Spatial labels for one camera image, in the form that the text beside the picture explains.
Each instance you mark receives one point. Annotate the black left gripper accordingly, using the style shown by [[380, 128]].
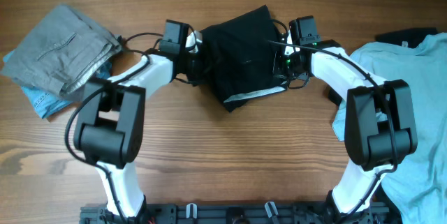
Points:
[[193, 77]]

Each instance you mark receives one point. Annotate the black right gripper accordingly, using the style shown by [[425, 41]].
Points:
[[279, 70]]

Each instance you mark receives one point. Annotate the black shorts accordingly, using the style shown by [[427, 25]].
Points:
[[240, 59]]

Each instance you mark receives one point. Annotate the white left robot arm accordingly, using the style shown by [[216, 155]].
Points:
[[106, 130]]

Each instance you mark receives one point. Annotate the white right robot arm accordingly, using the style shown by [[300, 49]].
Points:
[[380, 129]]

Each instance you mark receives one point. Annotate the black garment under t-shirt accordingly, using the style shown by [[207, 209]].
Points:
[[406, 36]]

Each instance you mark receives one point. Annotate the folded grey trousers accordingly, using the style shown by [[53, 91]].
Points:
[[61, 53]]

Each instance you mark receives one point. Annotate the folded blue jeans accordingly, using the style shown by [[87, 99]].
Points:
[[46, 104]]

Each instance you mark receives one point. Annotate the light blue t-shirt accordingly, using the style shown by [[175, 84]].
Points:
[[418, 188]]

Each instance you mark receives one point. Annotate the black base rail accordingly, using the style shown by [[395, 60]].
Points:
[[298, 213]]

